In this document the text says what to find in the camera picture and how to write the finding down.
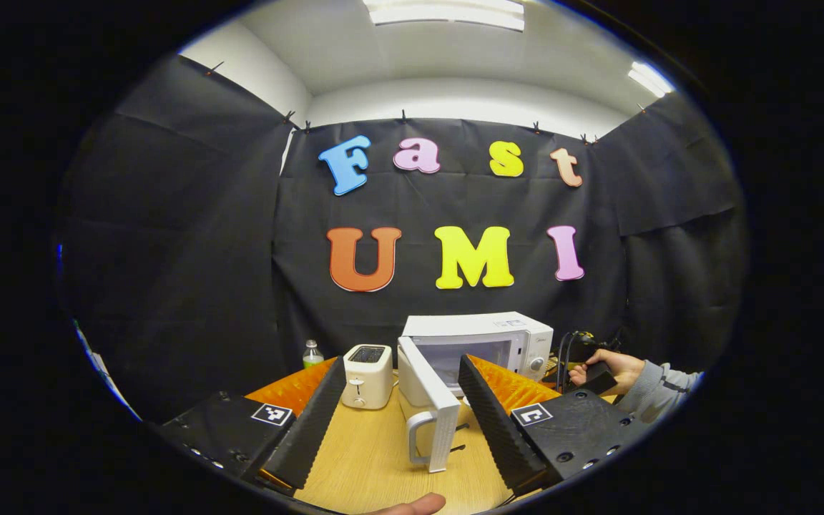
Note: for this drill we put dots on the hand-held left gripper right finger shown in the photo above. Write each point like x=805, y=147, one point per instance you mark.
x=498, y=429

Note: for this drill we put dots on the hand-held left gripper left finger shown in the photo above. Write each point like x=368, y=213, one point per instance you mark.
x=312, y=429

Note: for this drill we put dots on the white microwave oven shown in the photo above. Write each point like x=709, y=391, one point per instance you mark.
x=483, y=325

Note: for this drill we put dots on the green drink bottle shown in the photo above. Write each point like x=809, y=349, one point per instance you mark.
x=312, y=355

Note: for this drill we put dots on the cream toaster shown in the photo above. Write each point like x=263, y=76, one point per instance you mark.
x=368, y=379

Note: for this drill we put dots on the black backdrop cloth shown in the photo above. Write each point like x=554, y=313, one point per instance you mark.
x=204, y=250

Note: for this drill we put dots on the small ceiling light panel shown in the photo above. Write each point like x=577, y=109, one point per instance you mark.
x=649, y=77

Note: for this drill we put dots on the large ceiling light panel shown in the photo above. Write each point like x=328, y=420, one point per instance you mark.
x=448, y=14

